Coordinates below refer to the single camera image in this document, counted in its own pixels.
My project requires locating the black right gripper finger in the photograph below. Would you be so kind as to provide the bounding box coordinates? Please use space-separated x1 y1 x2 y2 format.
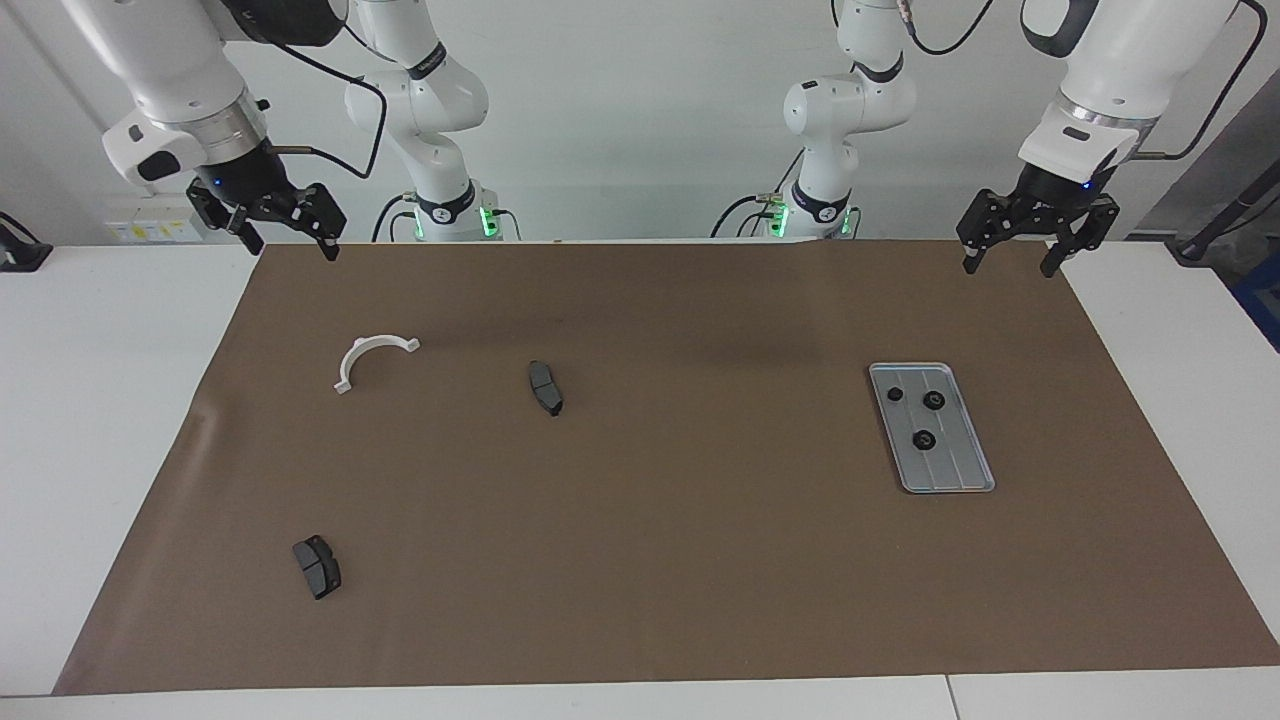
268 183 348 262
187 180 266 256

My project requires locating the black left base cable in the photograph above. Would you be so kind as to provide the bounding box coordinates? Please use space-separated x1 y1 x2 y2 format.
710 148 806 241

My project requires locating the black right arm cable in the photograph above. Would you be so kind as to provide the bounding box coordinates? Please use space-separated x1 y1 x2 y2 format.
262 20 388 181

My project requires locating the blue crate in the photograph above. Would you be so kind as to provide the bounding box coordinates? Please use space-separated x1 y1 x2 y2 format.
1232 275 1280 351

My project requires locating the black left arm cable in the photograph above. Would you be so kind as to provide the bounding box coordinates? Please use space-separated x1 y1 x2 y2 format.
900 0 1257 163

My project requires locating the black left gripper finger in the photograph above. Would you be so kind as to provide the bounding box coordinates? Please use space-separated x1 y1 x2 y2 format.
1040 195 1119 278
957 188 1031 275

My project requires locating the brown table mat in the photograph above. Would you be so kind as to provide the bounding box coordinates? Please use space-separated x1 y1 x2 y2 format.
52 238 1280 697

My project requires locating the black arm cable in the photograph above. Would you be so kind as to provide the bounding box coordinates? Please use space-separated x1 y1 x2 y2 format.
262 20 388 181
900 0 1257 163

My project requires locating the dark grey brake pad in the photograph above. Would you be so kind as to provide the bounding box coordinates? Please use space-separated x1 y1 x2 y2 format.
527 360 565 418
292 535 343 601

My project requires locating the white wall socket box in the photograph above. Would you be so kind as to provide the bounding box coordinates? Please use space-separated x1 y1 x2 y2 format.
105 195 208 245

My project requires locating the black stand pole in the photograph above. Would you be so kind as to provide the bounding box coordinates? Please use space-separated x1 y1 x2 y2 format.
1170 165 1280 266

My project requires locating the black clamp bracket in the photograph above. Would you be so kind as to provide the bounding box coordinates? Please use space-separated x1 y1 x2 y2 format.
0 212 53 273

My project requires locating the white curved plastic bracket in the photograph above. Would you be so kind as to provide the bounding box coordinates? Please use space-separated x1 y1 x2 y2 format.
333 335 422 395

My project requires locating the silver metal tray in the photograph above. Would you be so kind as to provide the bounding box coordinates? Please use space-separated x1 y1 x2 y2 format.
868 362 997 495

